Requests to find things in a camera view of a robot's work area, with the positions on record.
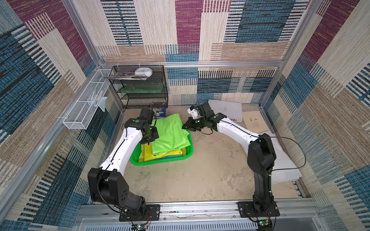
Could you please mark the white raincoat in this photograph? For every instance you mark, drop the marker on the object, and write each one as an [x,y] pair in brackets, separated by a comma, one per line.
[284,168]

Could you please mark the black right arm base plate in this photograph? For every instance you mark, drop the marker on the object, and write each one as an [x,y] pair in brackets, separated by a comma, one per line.
[250,209]

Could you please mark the white flat box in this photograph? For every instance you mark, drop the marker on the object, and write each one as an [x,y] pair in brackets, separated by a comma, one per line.
[232,110]

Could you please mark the green perforated plastic basket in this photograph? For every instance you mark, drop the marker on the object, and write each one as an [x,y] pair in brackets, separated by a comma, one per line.
[137,151]

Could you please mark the magazines on shelf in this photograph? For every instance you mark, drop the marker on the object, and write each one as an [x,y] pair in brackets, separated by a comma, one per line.
[126,76]

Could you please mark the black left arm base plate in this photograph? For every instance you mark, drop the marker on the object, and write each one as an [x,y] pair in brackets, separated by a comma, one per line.
[150,212]

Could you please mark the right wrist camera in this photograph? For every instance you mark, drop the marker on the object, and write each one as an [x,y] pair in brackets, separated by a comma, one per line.
[194,112]

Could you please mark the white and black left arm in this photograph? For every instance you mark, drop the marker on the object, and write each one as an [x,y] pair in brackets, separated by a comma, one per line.
[107,184]

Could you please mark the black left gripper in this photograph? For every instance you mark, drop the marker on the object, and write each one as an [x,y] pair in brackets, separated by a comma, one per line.
[154,135]

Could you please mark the beige paper booklet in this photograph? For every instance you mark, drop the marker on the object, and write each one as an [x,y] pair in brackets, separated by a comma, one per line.
[254,121]

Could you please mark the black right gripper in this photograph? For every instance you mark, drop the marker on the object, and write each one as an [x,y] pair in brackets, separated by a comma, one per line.
[191,124]

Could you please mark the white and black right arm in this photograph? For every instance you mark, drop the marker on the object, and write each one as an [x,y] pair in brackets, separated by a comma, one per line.
[260,153]

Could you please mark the small yellow raincoat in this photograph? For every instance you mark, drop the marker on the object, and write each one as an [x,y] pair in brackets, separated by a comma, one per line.
[147,155]

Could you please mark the black wire mesh shelf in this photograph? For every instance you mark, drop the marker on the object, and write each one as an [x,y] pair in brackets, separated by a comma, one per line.
[136,94]

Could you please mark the lime green raincoat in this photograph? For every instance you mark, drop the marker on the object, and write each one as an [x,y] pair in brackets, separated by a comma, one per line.
[171,135]

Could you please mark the white round object on shelf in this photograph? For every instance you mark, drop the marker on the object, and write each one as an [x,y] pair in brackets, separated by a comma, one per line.
[144,72]

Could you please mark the blue raincoat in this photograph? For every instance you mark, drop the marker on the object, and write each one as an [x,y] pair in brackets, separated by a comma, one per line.
[169,157]

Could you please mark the white wire wall basket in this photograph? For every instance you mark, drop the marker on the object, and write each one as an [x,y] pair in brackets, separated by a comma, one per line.
[92,98]

